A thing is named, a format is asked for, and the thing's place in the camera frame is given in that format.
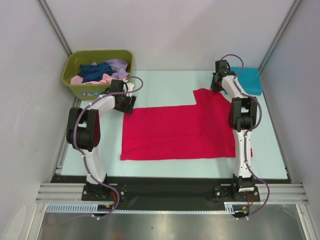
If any left aluminium corner post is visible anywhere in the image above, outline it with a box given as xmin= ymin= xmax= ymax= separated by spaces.
xmin=36 ymin=0 xmax=73 ymax=57

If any navy blue t shirt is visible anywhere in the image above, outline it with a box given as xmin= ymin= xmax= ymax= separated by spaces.
xmin=77 ymin=62 xmax=113 ymax=83

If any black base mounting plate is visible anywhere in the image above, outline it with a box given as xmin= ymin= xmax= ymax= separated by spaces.
xmin=49 ymin=175 xmax=292 ymax=211

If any pink t shirt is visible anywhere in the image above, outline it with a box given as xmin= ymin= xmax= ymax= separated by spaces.
xmin=70 ymin=74 xmax=113 ymax=85

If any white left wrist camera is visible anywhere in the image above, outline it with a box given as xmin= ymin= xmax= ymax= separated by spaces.
xmin=123 ymin=82 xmax=135 ymax=98

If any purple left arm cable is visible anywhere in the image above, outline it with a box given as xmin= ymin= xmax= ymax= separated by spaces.
xmin=47 ymin=76 xmax=145 ymax=223

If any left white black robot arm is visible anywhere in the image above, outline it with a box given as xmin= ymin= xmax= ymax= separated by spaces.
xmin=66 ymin=78 xmax=141 ymax=200

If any red t shirt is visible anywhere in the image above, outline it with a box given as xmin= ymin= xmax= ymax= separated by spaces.
xmin=120 ymin=88 xmax=236 ymax=161

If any aluminium corner post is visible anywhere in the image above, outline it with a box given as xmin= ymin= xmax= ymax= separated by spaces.
xmin=36 ymin=0 xmax=73 ymax=57
xmin=258 ymin=0 xmax=303 ymax=74

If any folded teal t shirt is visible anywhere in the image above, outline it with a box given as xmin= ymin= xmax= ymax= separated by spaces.
xmin=222 ymin=67 xmax=263 ymax=96

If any lilac t shirt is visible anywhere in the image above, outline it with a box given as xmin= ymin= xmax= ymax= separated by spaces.
xmin=106 ymin=59 xmax=130 ymax=79

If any blue slotted cable duct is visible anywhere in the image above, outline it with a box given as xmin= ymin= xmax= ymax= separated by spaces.
xmin=46 ymin=203 xmax=240 ymax=215

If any aluminium frame rail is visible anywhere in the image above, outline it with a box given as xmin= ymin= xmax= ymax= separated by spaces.
xmin=35 ymin=183 xmax=309 ymax=205

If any right aluminium corner post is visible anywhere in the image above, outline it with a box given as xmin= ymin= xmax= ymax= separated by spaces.
xmin=258 ymin=0 xmax=303 ymax=74

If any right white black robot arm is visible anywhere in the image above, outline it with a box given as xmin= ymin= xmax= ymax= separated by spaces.
xmin=210 ymin=59 xmax=260 ymax=201

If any olive green plastic bin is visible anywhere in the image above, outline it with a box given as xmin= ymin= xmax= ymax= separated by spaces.
xmin=62 ymin=49 xmax=134 ymax=101

